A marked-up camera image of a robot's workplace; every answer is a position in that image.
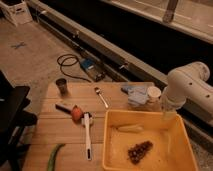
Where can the metal spoon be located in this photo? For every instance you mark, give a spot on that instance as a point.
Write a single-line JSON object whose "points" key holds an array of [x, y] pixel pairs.
{"points": [[98, 92]]}

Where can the orange round fruit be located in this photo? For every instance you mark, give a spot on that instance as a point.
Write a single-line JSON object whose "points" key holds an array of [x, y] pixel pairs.
{"points": [[76, 113]]}

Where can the small metal cup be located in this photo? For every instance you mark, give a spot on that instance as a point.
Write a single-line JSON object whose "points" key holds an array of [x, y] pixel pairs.
{"points": [[61, 83]]}

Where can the metal post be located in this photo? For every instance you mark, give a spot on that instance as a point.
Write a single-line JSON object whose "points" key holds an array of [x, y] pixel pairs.
{"points": [[170, 10]]}

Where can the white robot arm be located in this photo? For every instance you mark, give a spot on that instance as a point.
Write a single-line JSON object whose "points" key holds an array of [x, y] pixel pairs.
{"points": [[187, 82]]}

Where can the black chair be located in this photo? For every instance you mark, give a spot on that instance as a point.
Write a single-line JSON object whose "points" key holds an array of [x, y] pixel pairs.
{"points": [[13, 120]]}

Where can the bunch of dark grapes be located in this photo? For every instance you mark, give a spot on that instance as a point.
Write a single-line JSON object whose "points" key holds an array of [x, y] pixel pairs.
{"points": [[137, 152]]}

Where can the yellow plastic tray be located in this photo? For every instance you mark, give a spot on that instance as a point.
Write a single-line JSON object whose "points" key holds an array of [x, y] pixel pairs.
{"points": [[171, 149]]}

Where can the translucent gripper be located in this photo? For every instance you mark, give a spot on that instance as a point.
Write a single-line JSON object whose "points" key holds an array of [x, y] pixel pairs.
{"points": [[167, 115]]}

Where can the light blue cloth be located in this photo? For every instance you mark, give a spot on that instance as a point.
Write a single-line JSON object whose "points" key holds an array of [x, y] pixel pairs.
{"points": [[137, 95]]}

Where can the white crate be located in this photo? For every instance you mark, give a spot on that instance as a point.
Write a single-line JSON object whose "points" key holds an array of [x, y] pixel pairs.
{"points": [[17, 14]]}

